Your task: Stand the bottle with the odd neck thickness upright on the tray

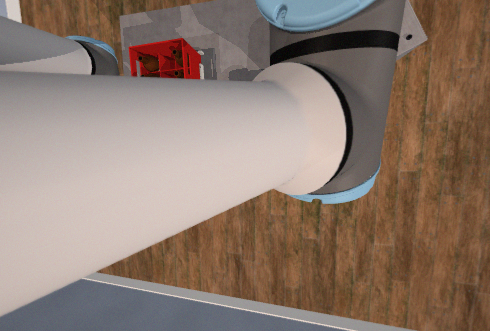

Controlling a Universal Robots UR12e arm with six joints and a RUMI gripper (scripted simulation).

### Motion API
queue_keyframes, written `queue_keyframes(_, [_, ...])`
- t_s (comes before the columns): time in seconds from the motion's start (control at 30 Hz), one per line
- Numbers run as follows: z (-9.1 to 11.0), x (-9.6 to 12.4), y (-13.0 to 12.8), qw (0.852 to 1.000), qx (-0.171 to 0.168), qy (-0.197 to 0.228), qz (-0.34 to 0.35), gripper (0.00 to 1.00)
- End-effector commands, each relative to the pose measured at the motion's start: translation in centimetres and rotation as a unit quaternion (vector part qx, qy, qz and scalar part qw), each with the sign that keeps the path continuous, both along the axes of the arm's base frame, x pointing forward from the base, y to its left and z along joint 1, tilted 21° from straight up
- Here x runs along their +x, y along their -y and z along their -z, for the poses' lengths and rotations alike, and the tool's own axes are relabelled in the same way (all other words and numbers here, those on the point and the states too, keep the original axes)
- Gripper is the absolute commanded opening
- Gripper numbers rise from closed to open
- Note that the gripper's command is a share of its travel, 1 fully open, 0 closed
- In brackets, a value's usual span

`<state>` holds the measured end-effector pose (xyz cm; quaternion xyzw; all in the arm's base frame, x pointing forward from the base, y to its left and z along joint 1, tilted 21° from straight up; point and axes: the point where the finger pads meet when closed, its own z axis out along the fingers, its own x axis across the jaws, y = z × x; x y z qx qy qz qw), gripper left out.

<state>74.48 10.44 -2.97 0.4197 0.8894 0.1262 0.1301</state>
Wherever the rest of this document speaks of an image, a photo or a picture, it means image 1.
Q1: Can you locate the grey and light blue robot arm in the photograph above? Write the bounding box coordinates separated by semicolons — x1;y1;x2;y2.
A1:
0;0;406;317

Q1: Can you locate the red crate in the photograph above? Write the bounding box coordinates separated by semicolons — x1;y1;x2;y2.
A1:
129;38;201;79

